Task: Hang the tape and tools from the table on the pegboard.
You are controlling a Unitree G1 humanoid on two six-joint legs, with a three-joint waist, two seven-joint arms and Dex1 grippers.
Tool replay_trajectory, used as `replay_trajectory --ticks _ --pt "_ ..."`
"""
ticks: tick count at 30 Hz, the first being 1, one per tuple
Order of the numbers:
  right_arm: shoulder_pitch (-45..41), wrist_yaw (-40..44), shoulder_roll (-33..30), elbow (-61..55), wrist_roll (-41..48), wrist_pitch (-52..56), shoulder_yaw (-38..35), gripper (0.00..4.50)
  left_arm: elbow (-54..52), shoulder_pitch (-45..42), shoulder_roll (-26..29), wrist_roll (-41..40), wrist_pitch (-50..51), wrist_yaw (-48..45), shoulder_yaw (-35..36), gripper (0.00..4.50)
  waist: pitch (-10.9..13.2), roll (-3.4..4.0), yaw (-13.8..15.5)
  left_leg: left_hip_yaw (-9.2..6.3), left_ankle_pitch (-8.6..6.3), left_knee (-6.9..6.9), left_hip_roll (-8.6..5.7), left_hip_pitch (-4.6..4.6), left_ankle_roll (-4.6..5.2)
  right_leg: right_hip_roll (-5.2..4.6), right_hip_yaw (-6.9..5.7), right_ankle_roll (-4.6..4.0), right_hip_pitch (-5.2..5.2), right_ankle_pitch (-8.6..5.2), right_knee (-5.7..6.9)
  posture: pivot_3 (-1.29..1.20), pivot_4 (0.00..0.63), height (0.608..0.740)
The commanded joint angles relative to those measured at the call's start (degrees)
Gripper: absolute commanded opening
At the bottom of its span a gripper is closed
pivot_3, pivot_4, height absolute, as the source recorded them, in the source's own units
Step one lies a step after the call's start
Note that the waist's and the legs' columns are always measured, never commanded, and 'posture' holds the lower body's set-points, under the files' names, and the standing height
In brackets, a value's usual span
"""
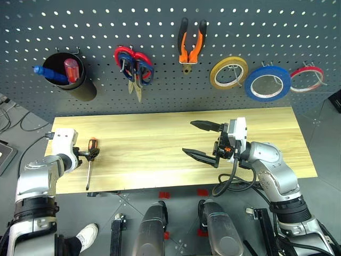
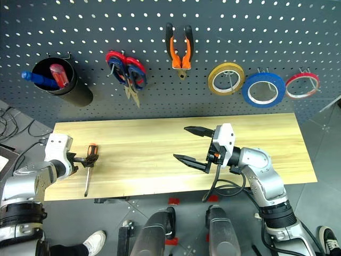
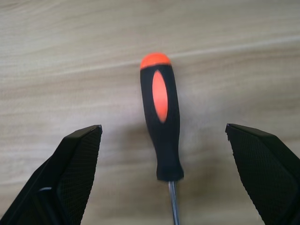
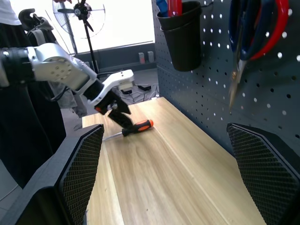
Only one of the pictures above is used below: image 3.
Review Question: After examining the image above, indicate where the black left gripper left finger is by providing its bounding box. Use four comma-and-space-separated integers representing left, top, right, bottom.
0, 124, 103, 225

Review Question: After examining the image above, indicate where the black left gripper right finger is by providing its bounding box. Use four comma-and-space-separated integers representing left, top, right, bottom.
225, 123, 300, 225

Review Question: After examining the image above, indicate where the black and orange screwdriver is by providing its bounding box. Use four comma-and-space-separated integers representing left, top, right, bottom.
140, 52, 185, 225

